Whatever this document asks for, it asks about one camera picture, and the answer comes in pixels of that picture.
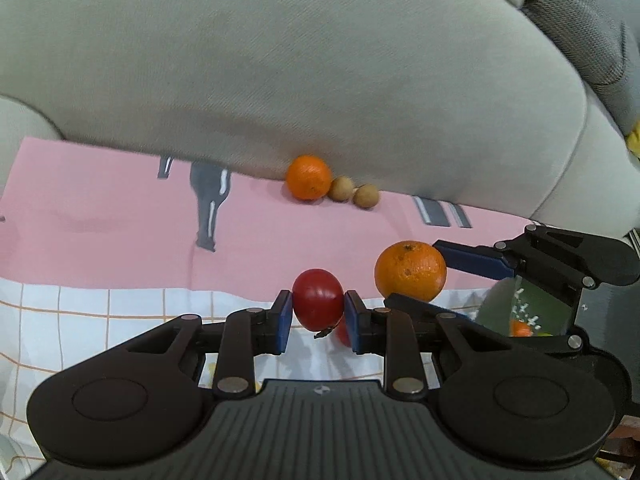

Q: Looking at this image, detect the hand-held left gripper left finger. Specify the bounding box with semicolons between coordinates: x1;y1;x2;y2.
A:
125;290;296;400

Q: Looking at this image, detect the pink and white printed cloth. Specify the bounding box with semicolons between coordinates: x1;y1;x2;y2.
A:
0;136;539;462

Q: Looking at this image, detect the houndstooth grey cushion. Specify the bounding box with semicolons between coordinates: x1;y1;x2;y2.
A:
520;0;640;137

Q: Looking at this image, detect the beige fabric sofa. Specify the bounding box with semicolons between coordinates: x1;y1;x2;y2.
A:
0;0;640;242

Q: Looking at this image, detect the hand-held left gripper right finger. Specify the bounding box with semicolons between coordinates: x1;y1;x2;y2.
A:
344;290;519;400

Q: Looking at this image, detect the small brown kiwi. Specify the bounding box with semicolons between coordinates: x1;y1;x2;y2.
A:
328;175;356;203
352;184;380;209

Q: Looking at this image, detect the green colander bowl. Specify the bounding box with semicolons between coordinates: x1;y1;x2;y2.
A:
472;274;582;342

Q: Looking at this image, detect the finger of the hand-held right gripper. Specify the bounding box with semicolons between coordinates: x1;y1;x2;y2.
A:
384;291;588;359
432;224;640;291

